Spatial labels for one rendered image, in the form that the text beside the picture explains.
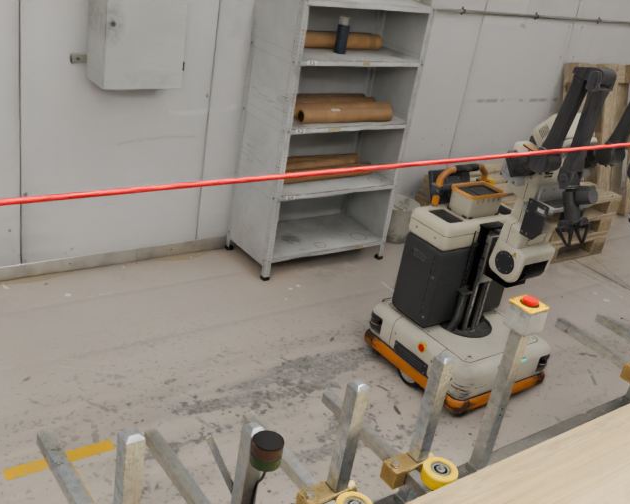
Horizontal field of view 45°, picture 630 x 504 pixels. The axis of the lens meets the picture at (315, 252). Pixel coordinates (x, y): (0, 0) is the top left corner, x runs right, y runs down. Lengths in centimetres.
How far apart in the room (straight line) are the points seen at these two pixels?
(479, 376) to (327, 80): 207
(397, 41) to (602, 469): 318
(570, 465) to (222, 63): 294
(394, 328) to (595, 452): 177
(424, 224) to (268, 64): 127
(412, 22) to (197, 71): 127
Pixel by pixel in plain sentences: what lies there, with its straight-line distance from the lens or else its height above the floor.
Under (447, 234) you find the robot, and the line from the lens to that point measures 337.
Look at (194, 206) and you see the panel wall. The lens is 444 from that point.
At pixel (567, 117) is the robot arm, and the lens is 298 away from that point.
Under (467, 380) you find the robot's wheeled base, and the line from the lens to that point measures 342.
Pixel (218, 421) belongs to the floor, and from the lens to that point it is 326.
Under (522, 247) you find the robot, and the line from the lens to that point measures 335.
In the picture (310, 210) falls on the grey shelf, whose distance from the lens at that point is 492.
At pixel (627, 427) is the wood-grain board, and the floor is 90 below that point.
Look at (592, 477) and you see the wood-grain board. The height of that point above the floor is 90.
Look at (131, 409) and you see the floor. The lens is 329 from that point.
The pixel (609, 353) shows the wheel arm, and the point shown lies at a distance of 266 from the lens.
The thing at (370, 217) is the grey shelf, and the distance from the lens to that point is 490.
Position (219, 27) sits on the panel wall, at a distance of 418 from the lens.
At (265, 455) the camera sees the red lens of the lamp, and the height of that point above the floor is 110.
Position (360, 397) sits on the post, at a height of 111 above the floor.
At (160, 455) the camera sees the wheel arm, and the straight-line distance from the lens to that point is 178.
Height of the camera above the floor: 202
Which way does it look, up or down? 25 degrees down
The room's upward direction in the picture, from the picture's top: 10 degrees clockwise
